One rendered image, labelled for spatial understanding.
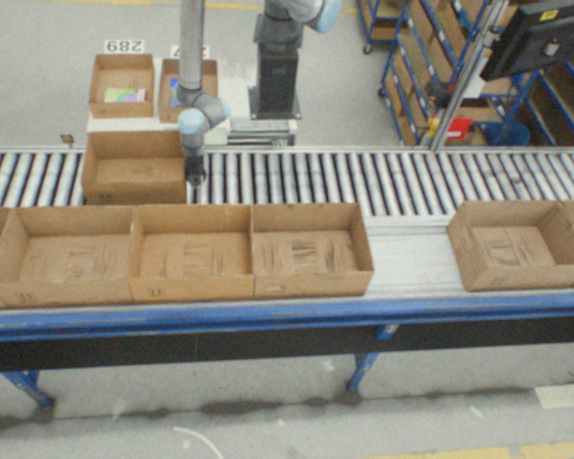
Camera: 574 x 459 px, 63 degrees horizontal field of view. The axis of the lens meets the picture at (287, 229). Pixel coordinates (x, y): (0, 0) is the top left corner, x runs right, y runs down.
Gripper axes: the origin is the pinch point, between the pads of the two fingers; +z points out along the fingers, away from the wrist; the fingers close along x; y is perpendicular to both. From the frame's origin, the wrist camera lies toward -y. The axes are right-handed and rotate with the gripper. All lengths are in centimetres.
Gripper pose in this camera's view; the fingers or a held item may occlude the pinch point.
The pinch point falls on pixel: (197, 188)
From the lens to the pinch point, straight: 203.6
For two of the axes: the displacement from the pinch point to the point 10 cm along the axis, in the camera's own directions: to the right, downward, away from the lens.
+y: -0.8, -8.1, 5.8
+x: -9.9, 0.2, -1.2
